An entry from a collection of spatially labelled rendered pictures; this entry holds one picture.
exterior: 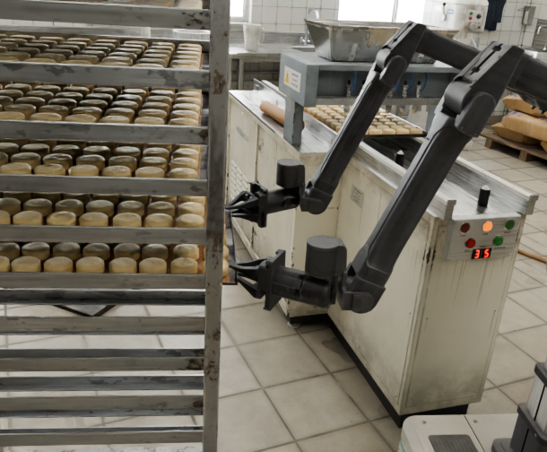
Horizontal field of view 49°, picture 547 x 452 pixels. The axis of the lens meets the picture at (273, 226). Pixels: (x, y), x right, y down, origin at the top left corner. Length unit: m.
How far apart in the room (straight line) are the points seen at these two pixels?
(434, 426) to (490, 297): 0.48
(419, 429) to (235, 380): 0.81
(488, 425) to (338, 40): 1.44
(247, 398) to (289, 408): 0.16
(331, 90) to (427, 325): 1.00
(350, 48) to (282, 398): 1.36
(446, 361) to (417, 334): 0.18
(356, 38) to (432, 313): 1.07
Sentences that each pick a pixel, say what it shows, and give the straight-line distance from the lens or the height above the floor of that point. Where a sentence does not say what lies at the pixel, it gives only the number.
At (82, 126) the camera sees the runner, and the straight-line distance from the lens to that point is 1.00.
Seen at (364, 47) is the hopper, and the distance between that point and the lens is 2.42.
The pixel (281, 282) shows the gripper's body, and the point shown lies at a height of 0.97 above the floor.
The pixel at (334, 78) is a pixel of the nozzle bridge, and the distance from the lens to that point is 2.42.
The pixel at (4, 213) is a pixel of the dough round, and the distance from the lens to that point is 1.16.
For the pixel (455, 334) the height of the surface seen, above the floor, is 0.40.
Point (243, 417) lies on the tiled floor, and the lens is 2.26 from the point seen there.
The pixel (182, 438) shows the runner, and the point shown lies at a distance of 1.30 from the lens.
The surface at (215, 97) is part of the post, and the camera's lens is 0.94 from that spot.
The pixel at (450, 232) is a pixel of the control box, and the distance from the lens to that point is 1.87.
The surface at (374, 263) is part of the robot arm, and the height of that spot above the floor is 1.03.
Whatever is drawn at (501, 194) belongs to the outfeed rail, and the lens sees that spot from 2.08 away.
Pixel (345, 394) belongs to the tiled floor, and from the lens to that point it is 2.41.
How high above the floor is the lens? 1.48
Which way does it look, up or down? 23 degrees down
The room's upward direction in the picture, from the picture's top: 4 degrees clockwise
